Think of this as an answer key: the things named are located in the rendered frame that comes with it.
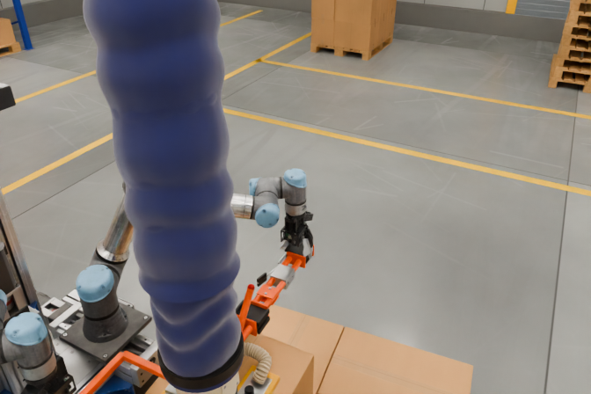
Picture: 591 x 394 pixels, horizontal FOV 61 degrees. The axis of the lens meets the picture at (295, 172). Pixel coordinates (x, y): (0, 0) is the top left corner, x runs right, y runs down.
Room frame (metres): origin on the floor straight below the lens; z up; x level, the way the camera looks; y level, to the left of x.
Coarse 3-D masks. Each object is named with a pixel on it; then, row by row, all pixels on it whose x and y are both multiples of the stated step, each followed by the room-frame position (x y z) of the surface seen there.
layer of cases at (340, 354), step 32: (288, 320) 1.76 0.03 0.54; (320, 320) 1.76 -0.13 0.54; (320, 352) 1.57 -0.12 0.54; (352, 352) 1.57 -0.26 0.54; (384, 352) 1.57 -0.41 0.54; (416, 352) 1.57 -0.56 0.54; (320, 384) 1.41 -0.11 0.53; (352, 384) 1.40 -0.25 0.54; (384, 384) 1.40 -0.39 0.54; (416, 384) 1.40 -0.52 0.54; (448, 384) 1.40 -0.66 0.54
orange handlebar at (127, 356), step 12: (300, 264) 1.40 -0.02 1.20; (264, 288) 1.26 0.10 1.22; (276, 288) 1.26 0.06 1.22; (264, 300) 1.23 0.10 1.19; (120, 360) 0.98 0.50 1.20; (132, 360) 0.98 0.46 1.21; (144, 360) 0.97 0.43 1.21; (108, 372) 0.94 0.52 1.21; (156, 372) 0.94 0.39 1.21; (96, 384) 0.90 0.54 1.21
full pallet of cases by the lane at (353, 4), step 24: (312, 0) 8.12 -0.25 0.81; (336, 0) 7.93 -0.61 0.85; (360, 0) 7.75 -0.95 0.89; (384, 0) 8.17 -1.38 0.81; (312, 24) 8.11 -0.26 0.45; (336, 24) 7.92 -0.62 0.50; (360, 24) 7.74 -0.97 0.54; (384, 24) 8.26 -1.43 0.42; (312, 48) 8.10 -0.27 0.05; (336, 48) 7.91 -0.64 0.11; (360, 48) 7.73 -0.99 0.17
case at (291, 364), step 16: (256, 336) 1.19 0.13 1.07; (272, 352) 1.12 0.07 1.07; (288, 352) 1.12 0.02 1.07; (304, 352) 1.12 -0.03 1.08; (240, 368) 1.06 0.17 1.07; (272, 368) 1.06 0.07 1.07; (288, 368) 1.06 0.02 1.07; (304, 368) 1.06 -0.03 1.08; (160, 384) 1.00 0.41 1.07; (288, 384) 1.00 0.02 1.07; (304, 384) 1.05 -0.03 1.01
